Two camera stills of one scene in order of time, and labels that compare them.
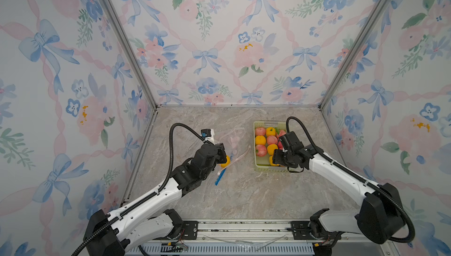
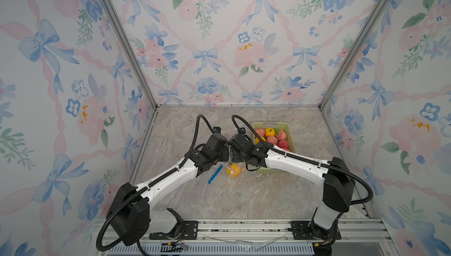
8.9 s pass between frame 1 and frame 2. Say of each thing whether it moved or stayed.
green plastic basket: stayed
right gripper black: moved
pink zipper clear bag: moved
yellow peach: moved
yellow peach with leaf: stayed
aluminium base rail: stayed
